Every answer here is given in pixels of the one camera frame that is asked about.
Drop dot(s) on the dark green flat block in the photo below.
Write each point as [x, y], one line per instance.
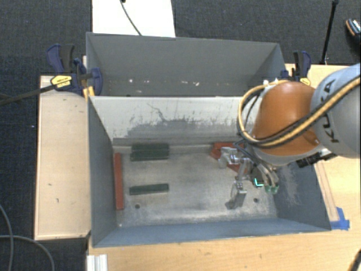
[149, 156]
[149, 189]
[150, 147]

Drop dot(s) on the black cylinder on white bracket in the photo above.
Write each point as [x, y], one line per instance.
[310, 159]

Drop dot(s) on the grey metal bin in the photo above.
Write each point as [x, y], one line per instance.
[180, 176]

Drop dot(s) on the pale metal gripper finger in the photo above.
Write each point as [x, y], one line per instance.
[227, 155]
[238, 196]

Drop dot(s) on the red-brown flat block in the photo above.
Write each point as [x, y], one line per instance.
[118, 179]
[217, 150]

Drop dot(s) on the pale wood flat board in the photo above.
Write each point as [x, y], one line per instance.
[62, 157]

